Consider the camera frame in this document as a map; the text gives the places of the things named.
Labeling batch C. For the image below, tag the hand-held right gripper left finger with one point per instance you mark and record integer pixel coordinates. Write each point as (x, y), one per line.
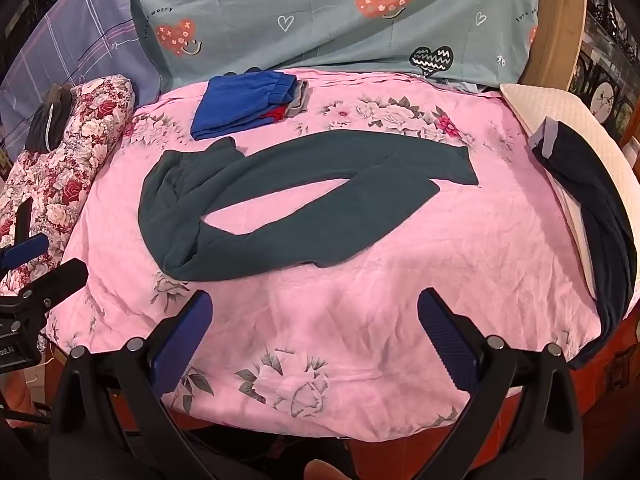
(182, 340)

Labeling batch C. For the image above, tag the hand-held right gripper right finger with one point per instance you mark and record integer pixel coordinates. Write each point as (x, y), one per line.
(447, 345)

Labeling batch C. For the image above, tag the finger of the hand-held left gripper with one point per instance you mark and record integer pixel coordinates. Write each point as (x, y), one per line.
(60, 280)
(22, 252)

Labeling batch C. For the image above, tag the dark teal pants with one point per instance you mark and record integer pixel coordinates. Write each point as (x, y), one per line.
(350, 160)

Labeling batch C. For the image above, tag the navy pants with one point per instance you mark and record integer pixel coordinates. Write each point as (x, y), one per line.
(600, 210)

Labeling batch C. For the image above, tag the folded blue pants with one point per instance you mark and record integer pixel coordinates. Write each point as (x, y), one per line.
(235, 105)

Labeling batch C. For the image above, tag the pink floral bedsheet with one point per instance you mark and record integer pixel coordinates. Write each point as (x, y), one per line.
(350, 310)

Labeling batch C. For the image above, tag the red floral rolled quilt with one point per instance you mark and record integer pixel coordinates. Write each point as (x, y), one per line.
(75, 160)

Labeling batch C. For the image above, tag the dark grey cloth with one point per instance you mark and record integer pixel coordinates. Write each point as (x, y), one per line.
(50, 120)

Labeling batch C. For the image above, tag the folded red garment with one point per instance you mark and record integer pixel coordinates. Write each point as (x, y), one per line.
(272, 114)

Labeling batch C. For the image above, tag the folded grey garment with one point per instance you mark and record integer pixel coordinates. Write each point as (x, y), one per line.
(300, 100)

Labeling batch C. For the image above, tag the white quilted pillow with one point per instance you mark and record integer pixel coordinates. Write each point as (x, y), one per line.
(575, 105)

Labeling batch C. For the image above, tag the dark display shelf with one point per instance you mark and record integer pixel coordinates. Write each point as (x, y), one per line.
(610, 60)

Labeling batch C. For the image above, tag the teal heart print quilt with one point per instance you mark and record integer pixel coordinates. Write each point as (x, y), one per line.
(325, 30)

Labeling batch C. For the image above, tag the wooden headboard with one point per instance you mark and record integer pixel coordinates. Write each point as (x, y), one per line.
(565, 25)

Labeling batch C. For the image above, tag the orange wooden bed frame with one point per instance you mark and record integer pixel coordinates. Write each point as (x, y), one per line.
(620, 365)

